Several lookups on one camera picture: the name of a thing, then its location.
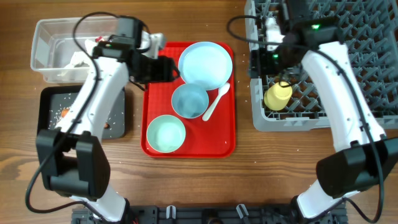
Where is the yellow plastic cup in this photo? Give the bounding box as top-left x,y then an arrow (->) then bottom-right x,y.
264,82 -> 293,111

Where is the white napkin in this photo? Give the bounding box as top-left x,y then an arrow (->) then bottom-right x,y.
65,39 -> 97,69

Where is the green bowl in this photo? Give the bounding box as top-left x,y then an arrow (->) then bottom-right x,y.
146,114 -> 186,153

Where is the orange carrot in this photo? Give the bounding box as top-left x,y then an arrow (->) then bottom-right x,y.
61,108 -> 109,129

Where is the red snack wrapper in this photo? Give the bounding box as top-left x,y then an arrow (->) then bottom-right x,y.
95,36 -> 104,42

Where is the white rice pile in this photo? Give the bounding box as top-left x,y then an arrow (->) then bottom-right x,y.
46,91 -> 125,131

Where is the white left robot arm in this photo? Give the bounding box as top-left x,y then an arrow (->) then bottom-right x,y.
32,16 -> 180,223

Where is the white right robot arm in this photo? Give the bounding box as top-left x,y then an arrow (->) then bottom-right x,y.
263,1 -> 397,223

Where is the black waste tray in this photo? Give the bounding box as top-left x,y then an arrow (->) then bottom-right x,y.
37,85 -> 126,140

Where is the grey dishwasher rack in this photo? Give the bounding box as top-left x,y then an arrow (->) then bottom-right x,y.
248,0 -> 397,131

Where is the white plastic spoon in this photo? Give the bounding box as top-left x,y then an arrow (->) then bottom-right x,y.
202,83 -> 231,121

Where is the light blue bowl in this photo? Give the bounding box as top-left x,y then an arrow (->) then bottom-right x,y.
171,83 -> 209,119

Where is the light blue plate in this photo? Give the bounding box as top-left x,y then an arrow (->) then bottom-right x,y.
178,42 -> 233,90

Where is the clear plastic bin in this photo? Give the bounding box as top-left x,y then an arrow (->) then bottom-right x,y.
30,16 -> 118,83

